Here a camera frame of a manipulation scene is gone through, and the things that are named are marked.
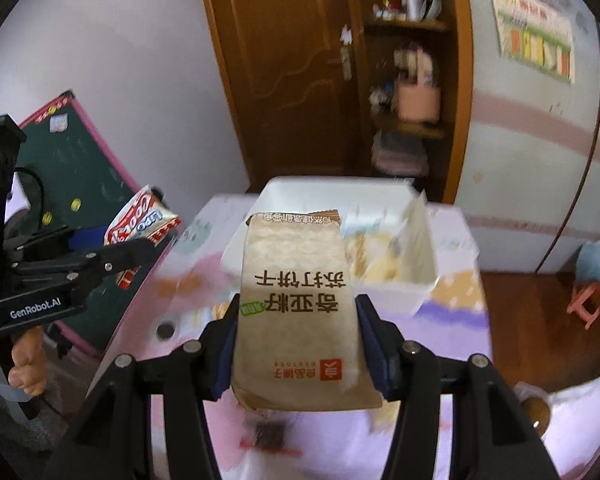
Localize red cookies packet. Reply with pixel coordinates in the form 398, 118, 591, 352
104, 185, 181, 289

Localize beige soda cracker packet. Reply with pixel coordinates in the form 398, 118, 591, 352
230, 209, 384, 412

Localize blue yellow bread package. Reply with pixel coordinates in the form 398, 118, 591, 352
342, 222, 411, 285

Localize brown chocolate wafer packet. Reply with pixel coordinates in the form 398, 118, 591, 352
239, 419, 302, 458

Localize person left hand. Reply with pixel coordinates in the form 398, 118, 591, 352
8, 327, 47, 396

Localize white plastic storage bin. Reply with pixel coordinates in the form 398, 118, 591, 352
222, 177, 439, 313

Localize folded towels stack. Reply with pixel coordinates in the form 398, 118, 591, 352
372, 131, 429, 178

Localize pink plastic stool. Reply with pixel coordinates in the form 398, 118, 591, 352
566, 281, 600, 330

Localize white pillow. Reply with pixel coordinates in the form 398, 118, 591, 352
514, 377, 600, 479

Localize brown wooden door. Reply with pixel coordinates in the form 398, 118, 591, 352
204, 0, 365, 188

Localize wooden corner shelf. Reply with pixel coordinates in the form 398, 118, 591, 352
349, 0, 474, 204

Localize shelf top bottles clutter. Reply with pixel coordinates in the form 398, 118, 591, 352
372, 0, 442, 23

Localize green chalkboard pink frame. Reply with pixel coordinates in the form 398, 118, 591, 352
15, 90, 151, 360

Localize wooden bed post knob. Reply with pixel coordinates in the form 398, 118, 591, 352
520, 396, 552, 437

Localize pink basket with handle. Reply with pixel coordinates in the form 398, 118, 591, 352
393, 47, 441, 124

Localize wall calendar poster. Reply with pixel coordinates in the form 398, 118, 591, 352
491, 0, 576, 84

